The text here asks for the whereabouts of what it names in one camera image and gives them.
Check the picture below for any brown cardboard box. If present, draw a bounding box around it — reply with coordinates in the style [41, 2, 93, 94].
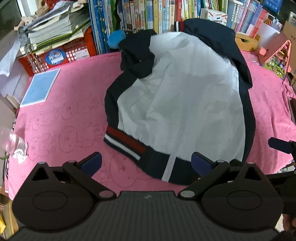
[281, 11, 296, 77]

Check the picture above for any red plastic crate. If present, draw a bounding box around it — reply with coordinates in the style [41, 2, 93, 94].
[18, 27, 97, 77]

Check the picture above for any crumpled white tissue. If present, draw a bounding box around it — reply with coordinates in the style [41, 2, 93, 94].
[13, 148, 29, 164]

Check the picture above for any white cardboard box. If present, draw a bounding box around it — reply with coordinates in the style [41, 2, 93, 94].
[200, 8, 228, 26]

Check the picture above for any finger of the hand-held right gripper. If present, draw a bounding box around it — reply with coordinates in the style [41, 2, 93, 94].
[268, 137, 296, 156]

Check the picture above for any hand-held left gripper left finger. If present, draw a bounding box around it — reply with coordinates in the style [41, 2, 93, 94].
[24, 152, 117, 201]

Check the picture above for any navy jacket white lining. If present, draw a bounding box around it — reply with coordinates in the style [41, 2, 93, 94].
[104, 19, 257, 186]

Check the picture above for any pink toy house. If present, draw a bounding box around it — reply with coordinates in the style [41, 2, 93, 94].
[255, 31, 293, 78]

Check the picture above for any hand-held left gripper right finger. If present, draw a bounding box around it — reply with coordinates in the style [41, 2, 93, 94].
[178, 152, 269, 201]

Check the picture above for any clear plastic bottle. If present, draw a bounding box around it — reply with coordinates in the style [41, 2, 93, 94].
[0, 126, 27, 160]

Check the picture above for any pink blanket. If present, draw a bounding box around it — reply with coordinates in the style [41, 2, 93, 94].
[5, 50, 296, 201]

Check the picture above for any row of shelved books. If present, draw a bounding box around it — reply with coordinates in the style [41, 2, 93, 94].
[88, 0, 282, 55]

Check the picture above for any blue plush ball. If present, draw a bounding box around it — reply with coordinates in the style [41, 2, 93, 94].
[107, 30, 126, 49]

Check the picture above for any blue booklet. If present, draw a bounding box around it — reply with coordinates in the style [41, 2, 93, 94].
[20, 68, 61, 108]

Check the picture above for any stack of books and papers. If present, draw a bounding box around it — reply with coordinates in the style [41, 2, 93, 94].
[14, 0, 92, 56]

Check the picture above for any wooden tissue box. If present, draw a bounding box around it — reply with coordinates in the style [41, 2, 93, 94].
[235, 32, 260, 52]

